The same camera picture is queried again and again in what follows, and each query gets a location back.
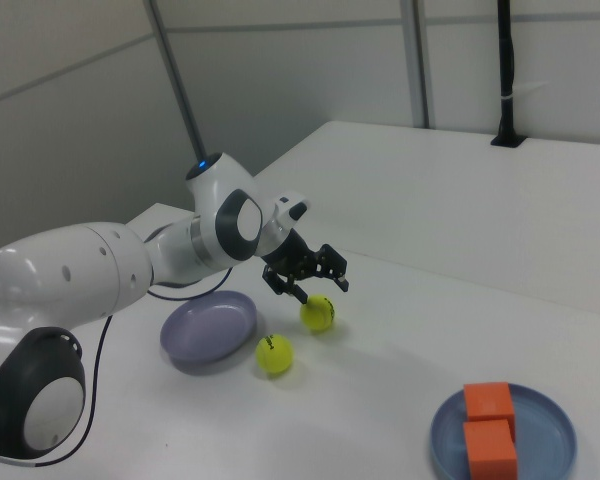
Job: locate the yellow tennis ball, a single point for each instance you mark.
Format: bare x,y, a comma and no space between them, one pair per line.
275,355
317,315

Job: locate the purple plastic plate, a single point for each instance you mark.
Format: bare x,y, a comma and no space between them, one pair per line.
205,330

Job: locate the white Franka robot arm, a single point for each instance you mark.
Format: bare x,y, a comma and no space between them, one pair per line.
80,265

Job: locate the grey partition post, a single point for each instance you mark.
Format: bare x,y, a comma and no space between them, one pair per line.
177,85
419,65

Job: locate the orange foam cube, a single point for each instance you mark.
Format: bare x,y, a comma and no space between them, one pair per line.
487,400
490,450

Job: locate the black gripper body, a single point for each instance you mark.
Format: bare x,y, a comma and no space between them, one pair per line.
292,255

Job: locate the blue plastic plate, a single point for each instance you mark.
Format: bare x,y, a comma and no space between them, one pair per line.
545,430

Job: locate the black pole with clamp base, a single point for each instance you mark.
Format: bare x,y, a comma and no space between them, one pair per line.
505,75

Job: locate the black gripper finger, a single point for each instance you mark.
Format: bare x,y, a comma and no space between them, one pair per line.
332,262
280,282

